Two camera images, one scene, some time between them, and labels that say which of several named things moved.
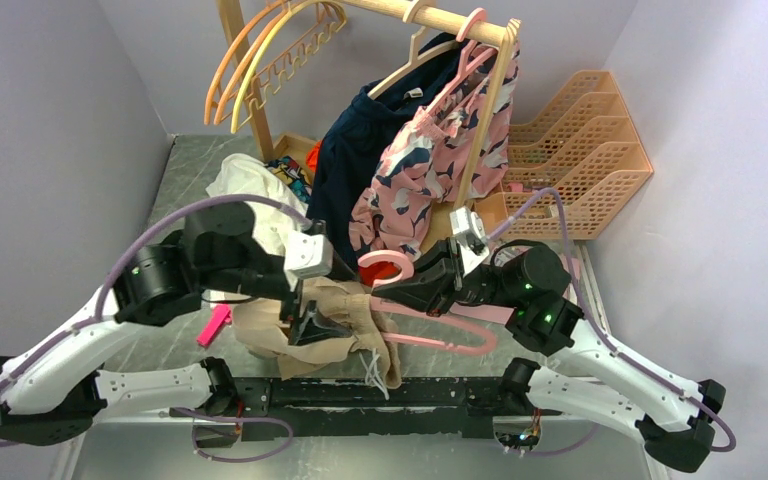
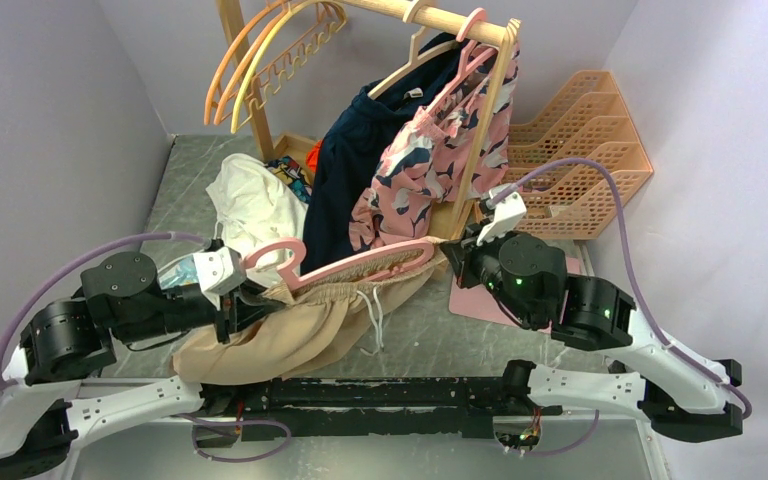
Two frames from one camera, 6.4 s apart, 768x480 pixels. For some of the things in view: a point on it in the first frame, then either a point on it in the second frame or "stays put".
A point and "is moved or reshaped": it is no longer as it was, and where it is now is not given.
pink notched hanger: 416,310 is moved or reshaped
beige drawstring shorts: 261,325 is moved or reshaped
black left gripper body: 296,309 -> 226,315
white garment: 243,174 stays put
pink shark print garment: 426,164 stays put
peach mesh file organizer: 575,174 stays put
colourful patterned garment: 292,173 stays put
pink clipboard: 501,314 stays put
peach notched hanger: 285,76 stays put
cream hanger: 414,51 stays put
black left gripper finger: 318,327 -> 247,313
